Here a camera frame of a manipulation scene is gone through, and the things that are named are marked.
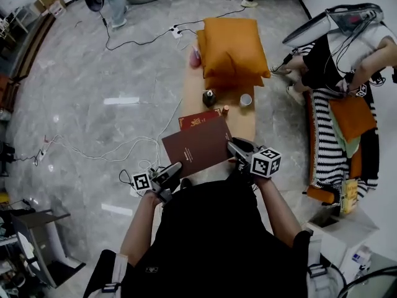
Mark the white cup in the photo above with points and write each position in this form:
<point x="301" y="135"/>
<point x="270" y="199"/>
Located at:
<point x="245" y="100"/>

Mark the person's left shoe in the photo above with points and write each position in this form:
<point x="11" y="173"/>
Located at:
<point x="185" y="183"/>

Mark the wooden coffee table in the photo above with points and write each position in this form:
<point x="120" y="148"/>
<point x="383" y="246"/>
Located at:
<point x="240" y="120"/>

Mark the orange cushion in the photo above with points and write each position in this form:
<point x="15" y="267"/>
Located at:
<point x="217" y="83"/>
<point x="350" y="118"/>
<point x="232" y="45"/>

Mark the small orange bottle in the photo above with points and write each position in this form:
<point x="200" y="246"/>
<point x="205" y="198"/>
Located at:
<point x="225" y="110"/>

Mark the person's right forearm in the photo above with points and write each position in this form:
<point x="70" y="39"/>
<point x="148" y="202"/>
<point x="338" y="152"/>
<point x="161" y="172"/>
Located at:
<point x="279" y="213"/>

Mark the white sink cabinet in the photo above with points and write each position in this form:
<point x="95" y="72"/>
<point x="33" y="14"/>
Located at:
<point x="341" y="237"/>

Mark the black white striped blanket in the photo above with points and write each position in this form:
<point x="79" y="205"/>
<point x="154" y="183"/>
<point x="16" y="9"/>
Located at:
<point x="325" y="154"/>

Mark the dark soap dispenser bottle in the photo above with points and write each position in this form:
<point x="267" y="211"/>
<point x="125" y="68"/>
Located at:
<point x="209" y="99"/>

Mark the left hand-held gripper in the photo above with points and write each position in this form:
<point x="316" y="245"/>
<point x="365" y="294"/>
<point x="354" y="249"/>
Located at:
<point x="142" y="182"/>

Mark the white box red label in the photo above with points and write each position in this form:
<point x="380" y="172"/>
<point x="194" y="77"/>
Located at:
<point x="57" y="9"/>

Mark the low wooden cabinet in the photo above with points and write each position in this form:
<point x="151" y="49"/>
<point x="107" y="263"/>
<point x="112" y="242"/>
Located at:
<point x="34" y="45"/>

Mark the person's black clothing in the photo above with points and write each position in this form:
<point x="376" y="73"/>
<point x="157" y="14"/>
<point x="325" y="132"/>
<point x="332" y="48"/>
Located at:
<point x="214" y="244"/>

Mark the pink bottle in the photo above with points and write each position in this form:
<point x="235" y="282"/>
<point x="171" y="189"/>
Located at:
<point x="195" y="59"/>

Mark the white power strip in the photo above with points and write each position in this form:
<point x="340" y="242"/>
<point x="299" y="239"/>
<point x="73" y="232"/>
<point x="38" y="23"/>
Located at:
<point x="176" y="32"/>
<point x="42" y="155"/>

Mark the person's left forearm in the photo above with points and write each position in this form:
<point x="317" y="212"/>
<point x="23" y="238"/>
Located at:
<point x="139" y="228"/>

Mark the white bottle blue label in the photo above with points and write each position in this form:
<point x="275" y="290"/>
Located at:
<point x="359" y="256"/>

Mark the red hardcover book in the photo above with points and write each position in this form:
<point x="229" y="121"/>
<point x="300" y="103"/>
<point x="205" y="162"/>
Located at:
<point x="195" y="121"/>

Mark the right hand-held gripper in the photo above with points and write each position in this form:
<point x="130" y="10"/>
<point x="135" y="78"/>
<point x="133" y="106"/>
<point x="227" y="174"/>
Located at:
<point x="265" y="163"/>

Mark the yellow book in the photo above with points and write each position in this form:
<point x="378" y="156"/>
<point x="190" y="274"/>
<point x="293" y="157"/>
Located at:
<point x="349" y="197"/>

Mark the brown book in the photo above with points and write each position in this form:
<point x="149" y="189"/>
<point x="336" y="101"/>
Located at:
<point x="198" y="147"/>

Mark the light green cushion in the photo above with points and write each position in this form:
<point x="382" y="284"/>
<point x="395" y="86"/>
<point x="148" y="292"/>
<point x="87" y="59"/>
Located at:
<point x="350" y="147"/>

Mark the grey cabinet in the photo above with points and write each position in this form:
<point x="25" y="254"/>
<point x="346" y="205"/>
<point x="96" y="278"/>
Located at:
<point x="40" y="219"/>

